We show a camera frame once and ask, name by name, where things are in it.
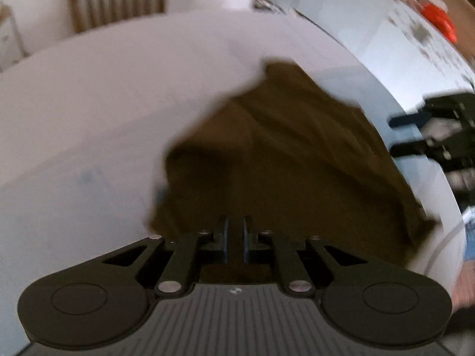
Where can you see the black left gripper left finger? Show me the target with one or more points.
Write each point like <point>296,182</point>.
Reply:
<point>105,299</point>

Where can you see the white cabinet run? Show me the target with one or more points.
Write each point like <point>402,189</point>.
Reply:
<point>398,45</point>

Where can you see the red plastic bag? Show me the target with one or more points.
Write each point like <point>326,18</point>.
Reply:
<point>440,20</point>

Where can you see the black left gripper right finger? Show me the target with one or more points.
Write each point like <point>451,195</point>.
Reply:
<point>366,299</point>

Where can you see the white blue table cloth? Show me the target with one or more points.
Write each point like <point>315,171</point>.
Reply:
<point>85,128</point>

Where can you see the brown garment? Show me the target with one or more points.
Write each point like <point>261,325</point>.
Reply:
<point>297,161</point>

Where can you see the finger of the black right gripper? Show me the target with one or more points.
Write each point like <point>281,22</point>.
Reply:
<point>422,147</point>
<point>418,119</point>

